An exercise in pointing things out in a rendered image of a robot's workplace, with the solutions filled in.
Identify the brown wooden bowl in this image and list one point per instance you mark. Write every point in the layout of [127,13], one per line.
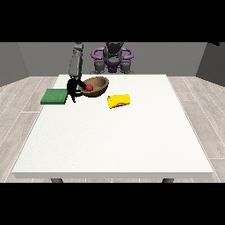
[98,85]

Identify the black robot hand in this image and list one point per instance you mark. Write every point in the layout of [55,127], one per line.
[72,86]

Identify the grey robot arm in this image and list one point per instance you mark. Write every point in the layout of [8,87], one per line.
[76,63]

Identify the grey robot trunk purple rings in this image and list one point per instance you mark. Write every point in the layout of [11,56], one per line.
[112,60]

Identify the dark table leg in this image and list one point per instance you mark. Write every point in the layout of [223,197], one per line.
[56,180]
[168,180]

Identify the small red ball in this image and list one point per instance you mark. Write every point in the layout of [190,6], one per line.
[89,87]

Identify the green square pad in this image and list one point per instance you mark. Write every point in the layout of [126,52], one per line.
[54,96]

